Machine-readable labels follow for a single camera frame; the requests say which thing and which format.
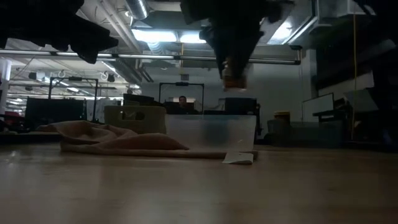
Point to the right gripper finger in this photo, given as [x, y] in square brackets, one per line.
[245, 46]
[220, 46]

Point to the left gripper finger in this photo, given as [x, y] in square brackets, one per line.
[88, 55]
[98, 39]

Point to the translucent plastic bin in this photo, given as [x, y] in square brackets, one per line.
[214, 132]

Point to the beige cloth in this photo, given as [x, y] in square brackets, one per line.
[124, 144]

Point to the white paper packet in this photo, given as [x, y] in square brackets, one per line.
[237, 158]

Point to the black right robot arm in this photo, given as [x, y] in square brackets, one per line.
[388, 93]

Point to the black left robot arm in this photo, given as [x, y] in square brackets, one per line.
[31, 7]

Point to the ceiling light panel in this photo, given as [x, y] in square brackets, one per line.
[154, 35]
[192, 38]

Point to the black monitor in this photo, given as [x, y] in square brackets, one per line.
[241, 107]

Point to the black laptop screen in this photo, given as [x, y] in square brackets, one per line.
[138, 99]

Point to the person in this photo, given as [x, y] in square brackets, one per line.
[183, 102]

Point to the white board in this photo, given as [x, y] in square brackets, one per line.
[318, 107]

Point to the dark grey tray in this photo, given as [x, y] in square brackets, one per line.
[311, 133]

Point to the round silver duct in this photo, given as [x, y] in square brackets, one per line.
[138, 7]

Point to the metal rig frame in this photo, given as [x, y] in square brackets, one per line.
[149, 57]

